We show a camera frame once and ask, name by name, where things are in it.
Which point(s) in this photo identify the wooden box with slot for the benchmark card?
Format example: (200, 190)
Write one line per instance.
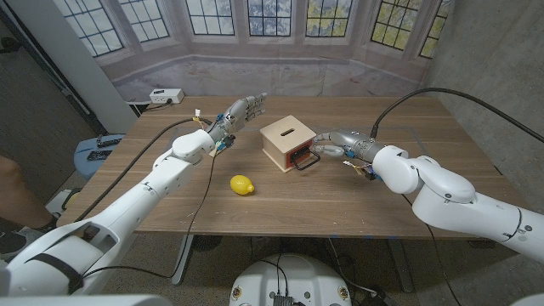
(282, 127)

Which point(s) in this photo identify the white robot torso base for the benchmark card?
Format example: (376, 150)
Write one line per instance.
(293, 276)

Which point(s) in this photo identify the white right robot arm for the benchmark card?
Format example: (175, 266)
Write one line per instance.
(450, 200)

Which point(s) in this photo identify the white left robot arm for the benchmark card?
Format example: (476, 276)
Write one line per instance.
(136, 204)

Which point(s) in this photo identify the white power strip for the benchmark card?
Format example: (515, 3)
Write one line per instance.
(166, 96)

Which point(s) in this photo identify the black and white shoe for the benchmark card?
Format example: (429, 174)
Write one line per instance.
(13, 244)

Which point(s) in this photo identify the black flat device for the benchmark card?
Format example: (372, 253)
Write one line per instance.
(100, 155)

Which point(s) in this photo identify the printed window backdrop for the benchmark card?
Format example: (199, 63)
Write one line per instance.
(263, 72)

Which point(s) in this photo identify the white robot chest rim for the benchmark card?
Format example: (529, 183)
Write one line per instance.
(85, 301)

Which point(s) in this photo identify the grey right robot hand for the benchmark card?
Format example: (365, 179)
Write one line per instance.
(357, 144)

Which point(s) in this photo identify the yellow lemon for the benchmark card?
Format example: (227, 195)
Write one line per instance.
(241, 183)

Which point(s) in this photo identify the blue round stool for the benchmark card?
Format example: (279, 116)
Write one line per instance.
(85, 163)

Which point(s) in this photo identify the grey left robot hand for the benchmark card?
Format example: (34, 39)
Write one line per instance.
(238, 115)

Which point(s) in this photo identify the beige wooden block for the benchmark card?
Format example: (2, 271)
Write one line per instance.
(213, 152)

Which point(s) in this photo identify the grey table leg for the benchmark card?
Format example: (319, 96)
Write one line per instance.
(401, 265)
(183, 259)

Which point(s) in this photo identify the person leg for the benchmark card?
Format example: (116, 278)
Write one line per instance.
(17, 195)

